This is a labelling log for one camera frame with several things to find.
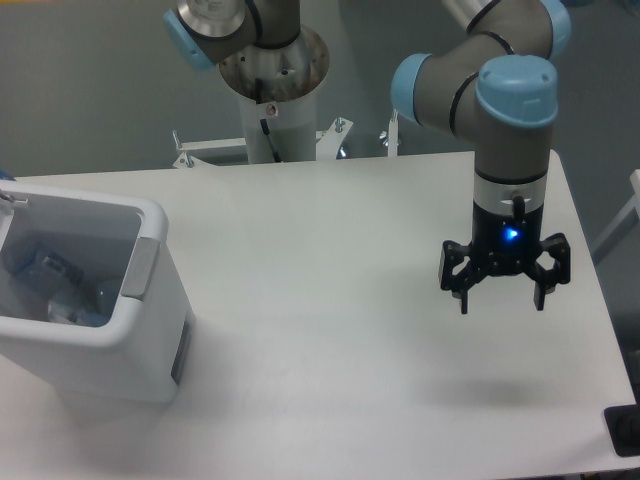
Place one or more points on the white left mounting bracket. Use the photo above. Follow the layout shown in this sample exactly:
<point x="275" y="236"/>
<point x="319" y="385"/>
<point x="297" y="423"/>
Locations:
<point x="224" y="152"/>

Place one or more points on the black clamp at table edge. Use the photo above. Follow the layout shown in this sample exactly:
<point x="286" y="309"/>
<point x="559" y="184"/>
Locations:
<point x="623" y="426"/>

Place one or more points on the white plastic trash can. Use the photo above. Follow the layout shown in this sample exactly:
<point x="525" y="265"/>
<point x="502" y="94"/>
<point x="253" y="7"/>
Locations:
<point x="121" y="244"/>

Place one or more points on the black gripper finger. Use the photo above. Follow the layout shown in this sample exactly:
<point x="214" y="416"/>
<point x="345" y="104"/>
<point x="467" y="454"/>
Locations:
<point x="461" y="268"/>
<point x="545" y="280"/>

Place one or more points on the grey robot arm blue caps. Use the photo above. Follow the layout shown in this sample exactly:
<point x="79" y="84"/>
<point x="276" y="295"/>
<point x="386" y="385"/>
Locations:
<point x="497" y="90"/>

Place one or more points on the white middle mounting bracket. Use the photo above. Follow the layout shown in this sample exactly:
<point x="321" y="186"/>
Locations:
<point x="330" y="144"/>

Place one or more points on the clear plastic water bottle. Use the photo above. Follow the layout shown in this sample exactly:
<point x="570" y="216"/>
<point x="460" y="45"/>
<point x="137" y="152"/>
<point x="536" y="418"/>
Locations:
<point x="53" y="286"/>

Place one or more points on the white right clamp bracket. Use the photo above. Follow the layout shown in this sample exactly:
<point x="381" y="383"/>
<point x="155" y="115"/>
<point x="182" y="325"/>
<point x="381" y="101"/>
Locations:
<point x="390" y="138"/>

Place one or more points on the white mounting bracket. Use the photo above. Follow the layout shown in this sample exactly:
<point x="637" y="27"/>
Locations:
<point x="224" y="152"/>
<point x="330" y="144"/>

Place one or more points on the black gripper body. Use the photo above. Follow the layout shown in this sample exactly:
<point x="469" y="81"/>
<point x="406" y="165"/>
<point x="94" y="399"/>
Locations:
<point x="504" y="246"/>

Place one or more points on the white frame at right edge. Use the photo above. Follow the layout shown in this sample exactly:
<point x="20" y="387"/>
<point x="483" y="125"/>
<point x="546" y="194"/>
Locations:
<point x="620" y="225"/>

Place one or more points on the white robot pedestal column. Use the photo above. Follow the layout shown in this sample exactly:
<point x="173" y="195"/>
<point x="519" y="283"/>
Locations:
<point x="276" y="91"/>

